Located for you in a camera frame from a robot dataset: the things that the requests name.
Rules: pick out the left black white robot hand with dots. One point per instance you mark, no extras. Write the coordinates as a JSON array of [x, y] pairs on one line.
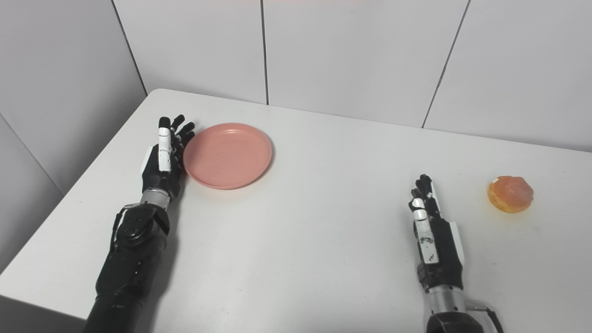
[[162, 157]]

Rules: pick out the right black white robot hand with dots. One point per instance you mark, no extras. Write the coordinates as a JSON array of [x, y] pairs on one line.
[[437, 236]]

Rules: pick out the pink round plate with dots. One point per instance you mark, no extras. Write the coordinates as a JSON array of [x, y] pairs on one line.
[[227, 155]]

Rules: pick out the orange cream puff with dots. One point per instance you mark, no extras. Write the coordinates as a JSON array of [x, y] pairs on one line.
[[510, 194]]

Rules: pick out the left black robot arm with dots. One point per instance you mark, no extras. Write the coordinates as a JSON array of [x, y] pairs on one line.
[[132, 259]]

